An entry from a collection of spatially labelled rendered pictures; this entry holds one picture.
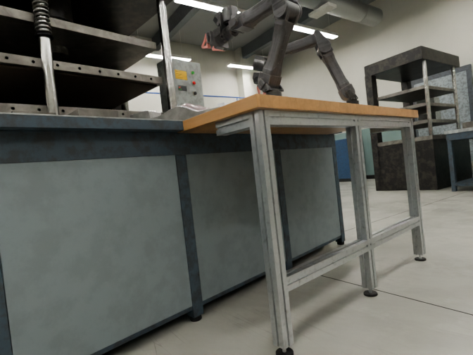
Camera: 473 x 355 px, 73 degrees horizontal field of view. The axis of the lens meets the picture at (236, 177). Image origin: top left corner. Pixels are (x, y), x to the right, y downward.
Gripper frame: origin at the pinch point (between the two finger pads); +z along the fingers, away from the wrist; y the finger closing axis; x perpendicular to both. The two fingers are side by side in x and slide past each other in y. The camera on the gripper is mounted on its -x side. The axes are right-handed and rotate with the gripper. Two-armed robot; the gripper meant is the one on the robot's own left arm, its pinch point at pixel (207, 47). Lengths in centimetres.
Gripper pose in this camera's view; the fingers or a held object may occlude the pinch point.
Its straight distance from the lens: 166.9
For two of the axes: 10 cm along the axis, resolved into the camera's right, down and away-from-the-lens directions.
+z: -6.4, 0.9, 7.6
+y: -7.6, 1.0, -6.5
